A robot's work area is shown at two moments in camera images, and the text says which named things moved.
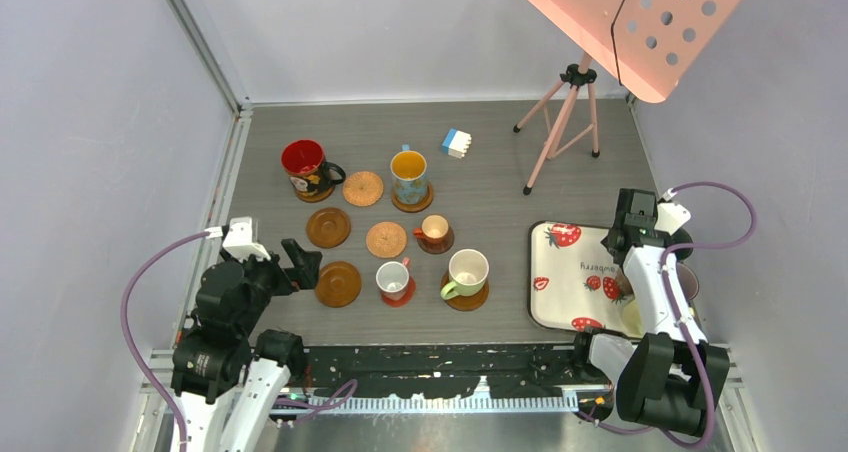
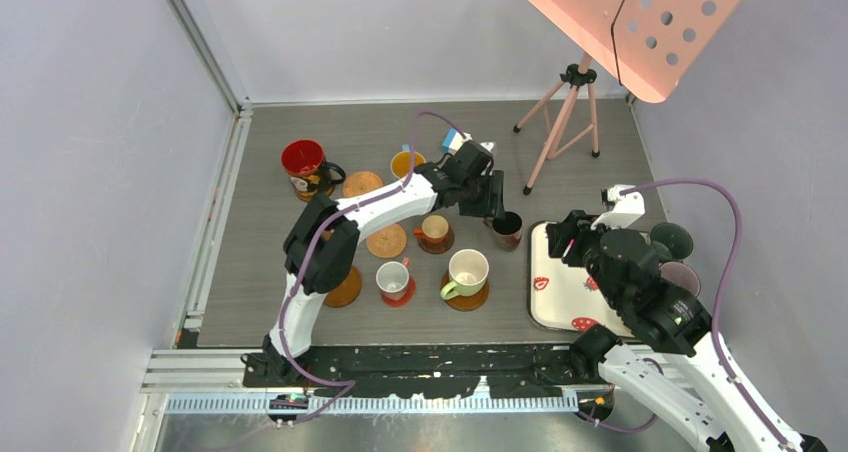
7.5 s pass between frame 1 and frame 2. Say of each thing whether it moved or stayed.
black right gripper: moved
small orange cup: stayed
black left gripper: moved
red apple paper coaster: stayed
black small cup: moved
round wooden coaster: stayed
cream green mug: stayed
